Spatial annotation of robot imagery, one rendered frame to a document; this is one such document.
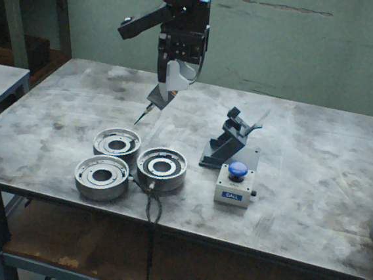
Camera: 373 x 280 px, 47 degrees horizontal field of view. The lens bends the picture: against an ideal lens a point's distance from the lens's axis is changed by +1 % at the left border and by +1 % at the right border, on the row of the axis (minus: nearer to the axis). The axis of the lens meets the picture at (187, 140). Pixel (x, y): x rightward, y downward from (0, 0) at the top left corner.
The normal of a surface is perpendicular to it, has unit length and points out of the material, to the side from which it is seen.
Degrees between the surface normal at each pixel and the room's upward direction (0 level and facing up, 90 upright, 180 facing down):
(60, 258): 0
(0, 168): 0
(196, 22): 90
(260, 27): 90
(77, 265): 0
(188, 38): 90
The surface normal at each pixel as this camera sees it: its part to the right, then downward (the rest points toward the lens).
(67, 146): 0.09, -0.82
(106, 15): -0.26, 0.53
